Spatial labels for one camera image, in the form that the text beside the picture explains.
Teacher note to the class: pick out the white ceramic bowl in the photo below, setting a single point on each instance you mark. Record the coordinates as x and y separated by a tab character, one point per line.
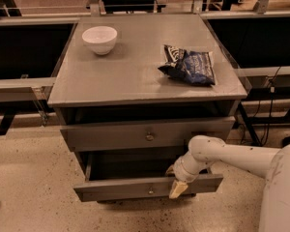
100	39

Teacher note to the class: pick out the grey drawer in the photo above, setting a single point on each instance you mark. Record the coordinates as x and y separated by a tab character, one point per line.
143	134
154	199
135	188

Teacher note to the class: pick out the blue chip bag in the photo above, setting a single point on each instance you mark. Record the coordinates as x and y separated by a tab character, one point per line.
192	67

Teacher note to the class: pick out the black shoe right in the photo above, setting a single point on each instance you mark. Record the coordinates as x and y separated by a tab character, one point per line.
285	141

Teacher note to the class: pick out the grey drawer cabinet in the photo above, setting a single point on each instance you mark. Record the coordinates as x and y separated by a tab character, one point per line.
127	85

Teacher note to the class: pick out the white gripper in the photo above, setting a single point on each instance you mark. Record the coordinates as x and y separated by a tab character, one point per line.
184	173

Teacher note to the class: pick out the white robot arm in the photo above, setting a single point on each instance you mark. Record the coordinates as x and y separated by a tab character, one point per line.
271	164

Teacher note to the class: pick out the grey bottom drawer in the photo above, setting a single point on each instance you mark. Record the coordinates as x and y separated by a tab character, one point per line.
154	199

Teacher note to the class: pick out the grey top drawer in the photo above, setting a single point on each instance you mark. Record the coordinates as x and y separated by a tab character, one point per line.
143	134

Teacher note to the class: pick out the grey metal rail left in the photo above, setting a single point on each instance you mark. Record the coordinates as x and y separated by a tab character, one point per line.
25	89

